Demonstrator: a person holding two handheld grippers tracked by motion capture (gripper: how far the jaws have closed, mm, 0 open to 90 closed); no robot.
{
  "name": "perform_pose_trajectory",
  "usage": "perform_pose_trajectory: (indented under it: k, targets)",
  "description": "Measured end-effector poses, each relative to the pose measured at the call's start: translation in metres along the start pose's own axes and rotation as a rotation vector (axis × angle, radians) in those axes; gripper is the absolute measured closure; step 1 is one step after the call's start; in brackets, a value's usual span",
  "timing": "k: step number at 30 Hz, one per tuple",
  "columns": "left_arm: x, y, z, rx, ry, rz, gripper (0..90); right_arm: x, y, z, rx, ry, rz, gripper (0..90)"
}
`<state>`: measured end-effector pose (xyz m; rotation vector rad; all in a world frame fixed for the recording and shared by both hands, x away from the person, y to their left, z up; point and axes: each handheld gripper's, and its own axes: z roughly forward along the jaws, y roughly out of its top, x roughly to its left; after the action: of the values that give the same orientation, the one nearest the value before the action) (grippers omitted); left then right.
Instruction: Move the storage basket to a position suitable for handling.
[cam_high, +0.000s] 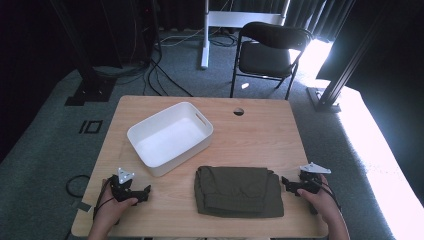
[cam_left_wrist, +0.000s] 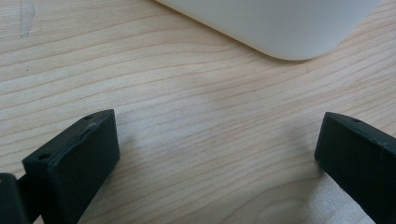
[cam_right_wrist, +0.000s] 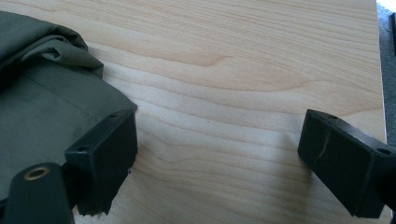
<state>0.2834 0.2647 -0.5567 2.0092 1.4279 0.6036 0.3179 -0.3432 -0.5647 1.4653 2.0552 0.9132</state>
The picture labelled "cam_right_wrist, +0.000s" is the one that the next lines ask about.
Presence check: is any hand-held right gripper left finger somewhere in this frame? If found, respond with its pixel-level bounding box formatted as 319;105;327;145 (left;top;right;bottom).
64;107;139;217

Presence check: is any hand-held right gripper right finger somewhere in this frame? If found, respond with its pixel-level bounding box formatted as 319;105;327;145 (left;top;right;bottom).
297;108;396;218

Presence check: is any black metal stand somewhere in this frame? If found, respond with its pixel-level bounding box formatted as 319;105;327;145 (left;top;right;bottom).
389;12;396;58

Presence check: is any olive green cloth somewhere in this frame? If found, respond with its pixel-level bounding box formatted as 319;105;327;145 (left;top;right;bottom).
0;10;138;201

